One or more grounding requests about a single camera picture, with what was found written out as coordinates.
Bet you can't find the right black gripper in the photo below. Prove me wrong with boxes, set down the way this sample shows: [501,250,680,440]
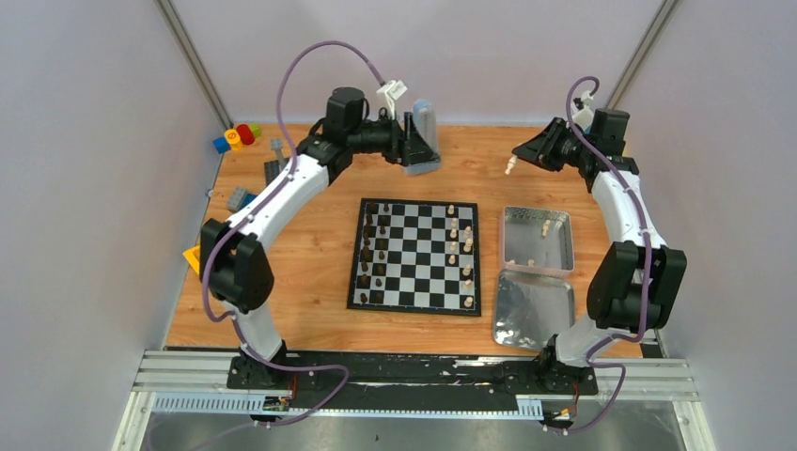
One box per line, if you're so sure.
[513,117,594,172]

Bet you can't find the white chess piece carried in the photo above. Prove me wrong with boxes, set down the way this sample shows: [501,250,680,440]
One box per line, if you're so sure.
[505,155,517,176]

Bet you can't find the clear plastic container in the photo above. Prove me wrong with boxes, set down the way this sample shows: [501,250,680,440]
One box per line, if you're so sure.
[498,206,575,279]

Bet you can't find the black white chessboard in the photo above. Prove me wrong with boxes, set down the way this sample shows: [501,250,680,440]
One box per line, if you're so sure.
[347,198,482,317]

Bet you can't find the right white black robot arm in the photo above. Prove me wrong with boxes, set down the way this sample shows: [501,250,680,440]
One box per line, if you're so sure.
[511,108,687,393]

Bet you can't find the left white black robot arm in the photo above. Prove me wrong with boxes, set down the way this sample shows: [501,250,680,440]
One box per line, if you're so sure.
[198,87,441,388]

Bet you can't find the grey lego tower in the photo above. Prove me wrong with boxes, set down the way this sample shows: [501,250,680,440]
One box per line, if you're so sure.
[270,138,287,169]

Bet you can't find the grey lego baseplate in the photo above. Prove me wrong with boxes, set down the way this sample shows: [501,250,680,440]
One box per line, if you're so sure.
[263,160,289,186]

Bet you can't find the silver metal tray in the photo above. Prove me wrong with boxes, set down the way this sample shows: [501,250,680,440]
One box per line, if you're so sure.
[492,270,575,351]

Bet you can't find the colourful toy blocks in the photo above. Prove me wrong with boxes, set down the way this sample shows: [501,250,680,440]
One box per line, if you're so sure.
[211,123,262,154]

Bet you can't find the blue grey lego brick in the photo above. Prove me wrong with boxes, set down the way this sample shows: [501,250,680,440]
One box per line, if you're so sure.
[226,187,257,213]

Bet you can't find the yellow plastic triangle toy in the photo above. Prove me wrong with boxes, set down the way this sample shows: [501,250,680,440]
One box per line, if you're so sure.
[182,245,201,275]

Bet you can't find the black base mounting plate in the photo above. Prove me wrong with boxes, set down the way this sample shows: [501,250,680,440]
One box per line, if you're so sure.
[227,350,598,412]

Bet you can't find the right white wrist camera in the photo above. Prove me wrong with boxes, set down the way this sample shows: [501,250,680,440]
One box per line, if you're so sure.
[571,90,594,132]

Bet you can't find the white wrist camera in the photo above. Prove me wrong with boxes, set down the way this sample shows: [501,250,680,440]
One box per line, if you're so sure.
[571,90,594,132]
[376,80,408,119]

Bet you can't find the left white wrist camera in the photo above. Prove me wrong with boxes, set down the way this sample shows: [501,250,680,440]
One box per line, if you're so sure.
[376,80,408,119]

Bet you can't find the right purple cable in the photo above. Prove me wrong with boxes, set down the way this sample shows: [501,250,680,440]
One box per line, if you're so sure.
[541,75,654,435]

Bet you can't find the purple cable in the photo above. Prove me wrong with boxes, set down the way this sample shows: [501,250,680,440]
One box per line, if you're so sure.
[202,40,388,429]
[541,75,654,435]

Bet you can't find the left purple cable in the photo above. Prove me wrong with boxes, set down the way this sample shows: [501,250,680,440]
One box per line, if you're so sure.
[202,40,388,429]

